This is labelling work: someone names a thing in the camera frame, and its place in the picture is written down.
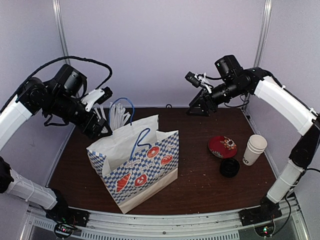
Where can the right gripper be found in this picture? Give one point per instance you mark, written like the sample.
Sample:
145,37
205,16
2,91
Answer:
204,101

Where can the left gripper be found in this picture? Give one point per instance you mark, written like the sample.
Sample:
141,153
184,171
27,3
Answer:
93,133

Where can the blue checkered paper bag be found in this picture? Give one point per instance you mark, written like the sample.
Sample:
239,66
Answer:
136,161

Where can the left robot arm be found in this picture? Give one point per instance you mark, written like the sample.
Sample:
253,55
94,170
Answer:
64,96

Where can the paper cup holding straws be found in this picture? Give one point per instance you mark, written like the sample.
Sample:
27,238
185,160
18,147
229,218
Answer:
118,116

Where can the red floral plate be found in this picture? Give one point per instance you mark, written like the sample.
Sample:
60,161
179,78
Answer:
222,147

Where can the stack of black lids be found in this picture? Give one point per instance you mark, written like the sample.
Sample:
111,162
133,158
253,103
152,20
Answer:
229,167

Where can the stack of paper cups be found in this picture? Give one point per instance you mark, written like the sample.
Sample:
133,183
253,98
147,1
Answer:
256,145

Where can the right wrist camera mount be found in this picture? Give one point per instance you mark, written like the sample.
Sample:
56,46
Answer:
198,80

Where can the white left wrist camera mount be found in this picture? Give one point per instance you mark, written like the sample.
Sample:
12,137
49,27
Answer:
96,96

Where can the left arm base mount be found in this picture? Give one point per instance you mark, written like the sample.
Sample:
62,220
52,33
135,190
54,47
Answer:
69,216

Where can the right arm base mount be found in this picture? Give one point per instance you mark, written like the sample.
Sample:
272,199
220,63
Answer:
255,215

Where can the aluminium front rail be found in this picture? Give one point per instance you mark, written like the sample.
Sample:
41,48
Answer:
224,225

